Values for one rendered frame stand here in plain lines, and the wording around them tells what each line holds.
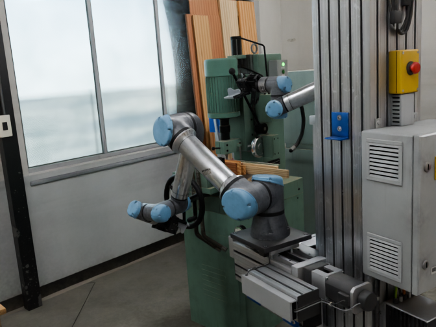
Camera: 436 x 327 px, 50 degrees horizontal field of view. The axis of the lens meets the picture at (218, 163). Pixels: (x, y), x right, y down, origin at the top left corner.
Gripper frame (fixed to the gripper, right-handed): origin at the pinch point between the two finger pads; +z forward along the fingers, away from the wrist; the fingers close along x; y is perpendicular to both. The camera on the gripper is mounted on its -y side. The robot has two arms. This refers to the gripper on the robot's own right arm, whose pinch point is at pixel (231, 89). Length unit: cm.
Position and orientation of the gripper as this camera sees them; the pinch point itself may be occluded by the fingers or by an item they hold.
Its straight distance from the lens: 241.6
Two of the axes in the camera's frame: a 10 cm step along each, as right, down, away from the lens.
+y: -4.3, -7.1, -5.5
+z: -7.3, -0.8, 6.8
